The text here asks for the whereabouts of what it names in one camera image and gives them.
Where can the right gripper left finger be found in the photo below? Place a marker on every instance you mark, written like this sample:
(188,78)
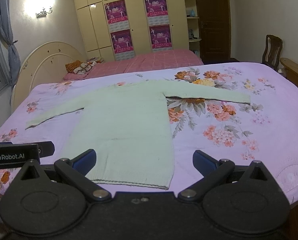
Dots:
(73,172)

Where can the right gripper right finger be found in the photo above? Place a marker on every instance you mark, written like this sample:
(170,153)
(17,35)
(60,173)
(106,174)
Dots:
(214,173)

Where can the pale green knit sweater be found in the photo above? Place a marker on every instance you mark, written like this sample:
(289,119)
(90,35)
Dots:
(128,127)

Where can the floral lilac bedsheet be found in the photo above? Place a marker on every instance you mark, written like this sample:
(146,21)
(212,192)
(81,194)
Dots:
(238,129)

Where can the cream round headboard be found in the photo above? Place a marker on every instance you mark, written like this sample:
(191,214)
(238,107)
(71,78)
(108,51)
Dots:
(46,64)

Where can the orange patterned pillow pile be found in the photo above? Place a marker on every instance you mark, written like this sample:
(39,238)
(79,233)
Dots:
(80,68)

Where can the pink checked bed cover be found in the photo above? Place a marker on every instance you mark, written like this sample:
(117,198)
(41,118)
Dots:
(166,59)

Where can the corner shelf unit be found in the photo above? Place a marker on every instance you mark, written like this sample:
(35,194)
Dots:
(193,26)

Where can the dark wooden chair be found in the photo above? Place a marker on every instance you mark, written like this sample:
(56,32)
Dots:
(272,52)

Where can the lower left pink poster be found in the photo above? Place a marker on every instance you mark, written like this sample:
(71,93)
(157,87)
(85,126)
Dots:
(122,41)

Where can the pink poster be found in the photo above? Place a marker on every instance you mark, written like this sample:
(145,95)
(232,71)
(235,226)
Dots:
(155,8)
(160,37)
(122,41)
(116,12)

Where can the lower right pink poster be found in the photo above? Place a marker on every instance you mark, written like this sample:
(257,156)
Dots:
(160,37)

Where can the blue grey curtain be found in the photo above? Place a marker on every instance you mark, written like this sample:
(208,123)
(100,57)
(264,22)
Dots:
(6,34)

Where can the upper left pink poster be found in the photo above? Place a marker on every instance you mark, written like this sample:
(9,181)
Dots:
(116,12)

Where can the dark wooden door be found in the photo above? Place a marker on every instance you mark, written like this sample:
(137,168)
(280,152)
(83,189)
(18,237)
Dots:
(214,30)

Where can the cream wardrobe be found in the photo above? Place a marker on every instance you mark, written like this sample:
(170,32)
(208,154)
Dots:
(96,31)

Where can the upper right pink poster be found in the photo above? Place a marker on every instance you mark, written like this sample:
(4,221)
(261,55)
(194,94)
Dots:
(155,8)

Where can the wall lamp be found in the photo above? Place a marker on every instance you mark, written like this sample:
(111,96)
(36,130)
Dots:
(44,12)

